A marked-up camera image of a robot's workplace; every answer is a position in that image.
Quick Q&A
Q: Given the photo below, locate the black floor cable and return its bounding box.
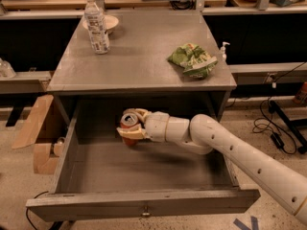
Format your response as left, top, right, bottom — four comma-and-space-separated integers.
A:
251, 60, 307, 155
25, 191, 50, 230

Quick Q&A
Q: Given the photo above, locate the white bowl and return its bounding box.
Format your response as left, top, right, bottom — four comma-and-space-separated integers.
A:
83, 15, 119, 34

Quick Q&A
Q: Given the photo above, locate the orange bottle right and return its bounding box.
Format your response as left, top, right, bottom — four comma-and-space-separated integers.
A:
293, 82, 307, 104

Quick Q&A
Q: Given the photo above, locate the open grey top drawer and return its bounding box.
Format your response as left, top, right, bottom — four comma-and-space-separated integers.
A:
25, 97, 261, 222

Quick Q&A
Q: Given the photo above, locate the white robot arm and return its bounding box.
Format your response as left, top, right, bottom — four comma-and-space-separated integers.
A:
117, 108, 307, 224

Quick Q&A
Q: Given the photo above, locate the grey cabinet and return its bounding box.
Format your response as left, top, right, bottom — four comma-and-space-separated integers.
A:
48, 10, 236, 119

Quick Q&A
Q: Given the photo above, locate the clear plastic water bottle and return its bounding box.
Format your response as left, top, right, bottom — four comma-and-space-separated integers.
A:
84, 0, 110, 54

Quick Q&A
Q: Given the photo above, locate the clear plastic object left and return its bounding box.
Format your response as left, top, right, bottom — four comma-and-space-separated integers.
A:
0, 58, 16, 80

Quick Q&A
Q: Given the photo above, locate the hand sanitizer pump bottle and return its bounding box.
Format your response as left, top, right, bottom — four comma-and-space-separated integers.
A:
220, 41, 230, 62

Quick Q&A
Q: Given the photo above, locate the black floor cable left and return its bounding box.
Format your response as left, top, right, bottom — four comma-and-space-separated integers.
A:
25, 191, 50, 230

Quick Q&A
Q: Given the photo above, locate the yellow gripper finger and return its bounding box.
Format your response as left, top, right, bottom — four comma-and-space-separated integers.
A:
124, 108, 151, 123
117, 125, 147, 140

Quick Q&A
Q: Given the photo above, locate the green chip bag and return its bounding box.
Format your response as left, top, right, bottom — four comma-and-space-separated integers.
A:
167, 43, 218, 79

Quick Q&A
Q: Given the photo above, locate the black floor cable right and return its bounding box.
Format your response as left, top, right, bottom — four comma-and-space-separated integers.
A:
251, 60, 307, 155

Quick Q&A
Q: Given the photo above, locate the red coke can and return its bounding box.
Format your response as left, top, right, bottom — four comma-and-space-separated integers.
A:
120, 113, 139, 147

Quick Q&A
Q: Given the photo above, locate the metal drawer knob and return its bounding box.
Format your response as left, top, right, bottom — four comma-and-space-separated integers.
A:
141, 206, 151, 218

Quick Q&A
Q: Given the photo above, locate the cardboard box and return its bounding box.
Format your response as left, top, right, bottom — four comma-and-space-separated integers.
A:
12, 95, 66, 174

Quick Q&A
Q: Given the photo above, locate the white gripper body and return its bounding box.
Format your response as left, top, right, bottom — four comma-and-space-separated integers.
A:
144, 112, 170, 142

